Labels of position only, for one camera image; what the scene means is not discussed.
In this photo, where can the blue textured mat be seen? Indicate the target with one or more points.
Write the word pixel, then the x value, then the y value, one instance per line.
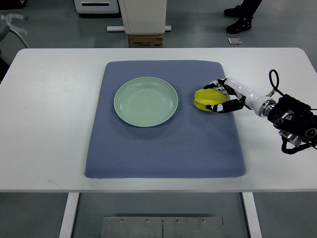
pixel 192 144

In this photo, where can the black shoe near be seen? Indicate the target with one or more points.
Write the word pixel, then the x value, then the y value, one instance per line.
pixel 240 25

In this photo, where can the white table leg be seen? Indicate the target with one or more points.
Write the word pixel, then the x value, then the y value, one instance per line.
pixel 251 215
pixel 69 215

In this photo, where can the black shoe far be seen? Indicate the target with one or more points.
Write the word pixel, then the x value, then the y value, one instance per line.
pixel 237 11

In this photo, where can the cardboard box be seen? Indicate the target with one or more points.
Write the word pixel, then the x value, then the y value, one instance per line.
pixel 146 41

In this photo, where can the light green plate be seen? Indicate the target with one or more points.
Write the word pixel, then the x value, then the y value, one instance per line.
pixel 145 101

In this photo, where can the yellow starfruit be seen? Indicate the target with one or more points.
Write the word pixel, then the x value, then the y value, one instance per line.
pixel 204 97

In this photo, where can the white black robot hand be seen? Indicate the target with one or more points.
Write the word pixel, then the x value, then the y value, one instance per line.
pixel 245 97

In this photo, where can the grey chair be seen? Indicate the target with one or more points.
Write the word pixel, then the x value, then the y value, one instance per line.
pixel 7 26

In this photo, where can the white appliance with slot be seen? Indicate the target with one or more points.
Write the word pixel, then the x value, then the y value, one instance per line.
pixel 96 6

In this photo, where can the right white table leg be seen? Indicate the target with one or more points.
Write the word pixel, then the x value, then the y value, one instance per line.
pixel 251 215

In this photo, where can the metal floor plate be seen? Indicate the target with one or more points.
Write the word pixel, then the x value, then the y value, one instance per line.
pixel 162 227

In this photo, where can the white machine column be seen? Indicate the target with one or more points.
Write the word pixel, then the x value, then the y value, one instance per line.
pixel 142 17

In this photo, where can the black shoe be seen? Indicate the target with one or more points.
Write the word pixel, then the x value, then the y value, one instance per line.
pixel 237 11
pixel 240 25

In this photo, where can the small grey floor plate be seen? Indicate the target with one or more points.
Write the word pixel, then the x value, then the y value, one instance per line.
pixel 234 41

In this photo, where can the left white table leg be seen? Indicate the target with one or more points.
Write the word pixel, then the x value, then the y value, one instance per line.
pixel 69 215

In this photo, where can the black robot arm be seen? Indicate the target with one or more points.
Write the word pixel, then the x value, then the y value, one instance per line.
pixel 296 122

